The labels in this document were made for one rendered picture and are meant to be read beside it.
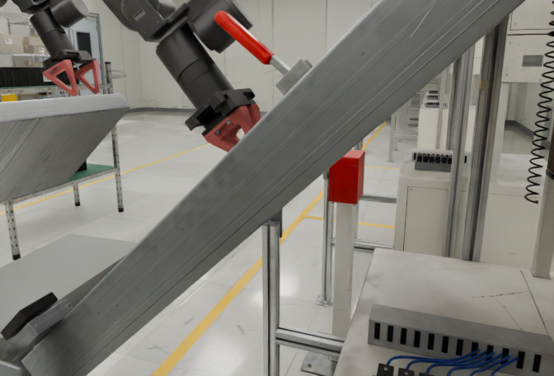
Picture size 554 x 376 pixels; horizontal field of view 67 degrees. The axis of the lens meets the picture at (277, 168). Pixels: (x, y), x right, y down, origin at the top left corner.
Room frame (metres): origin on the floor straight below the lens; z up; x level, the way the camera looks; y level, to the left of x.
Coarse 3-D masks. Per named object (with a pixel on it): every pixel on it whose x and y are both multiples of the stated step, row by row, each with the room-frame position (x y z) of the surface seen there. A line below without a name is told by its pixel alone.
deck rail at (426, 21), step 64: (384, 0) 0.29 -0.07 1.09; (448, 0) 0.28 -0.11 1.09; (512, 0) 0.26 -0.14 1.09; (320, 64) 0.30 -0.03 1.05; (384, 64) 0.29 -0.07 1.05; (448, 64) 0.27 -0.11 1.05; (256, 128) 0.32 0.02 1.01; (320, 128) 0.30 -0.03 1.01; (192, 192) 0.34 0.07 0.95; (256, 192) 0.32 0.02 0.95; (128, 256) 0.36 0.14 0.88; (192, 256) 0.34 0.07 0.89; (64, 320) 0.39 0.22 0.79; (128, 320) 0.37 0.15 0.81
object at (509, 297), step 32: (384, 256) 0.91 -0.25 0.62; (416, 256) 0.91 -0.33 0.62; (384, 288) 0.77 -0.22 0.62; (416, 288) 0.77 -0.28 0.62; (448, 288) 0.77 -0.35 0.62; (480, 288) 0.77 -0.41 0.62; (512, 288) 0.77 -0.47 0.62; (544, 288) 0.77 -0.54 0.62; (352, 320) 0.66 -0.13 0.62; (480, 320) 0.66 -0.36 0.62; (512, 320) 0.66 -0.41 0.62; (544, 320) 0.66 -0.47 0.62; (352, 352) 0.57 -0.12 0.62; (384, 352) 0.57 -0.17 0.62
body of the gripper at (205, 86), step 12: (204, 60) 0.56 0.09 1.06; (192, 72) 0.55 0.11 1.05; (204, 72) 0.55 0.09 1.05; (216, 72) 0.56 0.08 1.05; (180, 84) 0.56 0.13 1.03; (192, 84) 0.54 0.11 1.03; (204, 84) 0.54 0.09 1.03; (216, 84) 0.54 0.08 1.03; (228, 84) 0.56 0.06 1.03; (192, 96) 0.55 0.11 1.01; (204, 96) 0.54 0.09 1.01; (216, 96) 0.51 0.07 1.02; (252, 96) 0.60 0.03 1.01; (204, 108) 0.51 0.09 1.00; (216, 108) 0.51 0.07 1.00; (192, 120) 0.52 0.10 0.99; (204, 120) 0.54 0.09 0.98
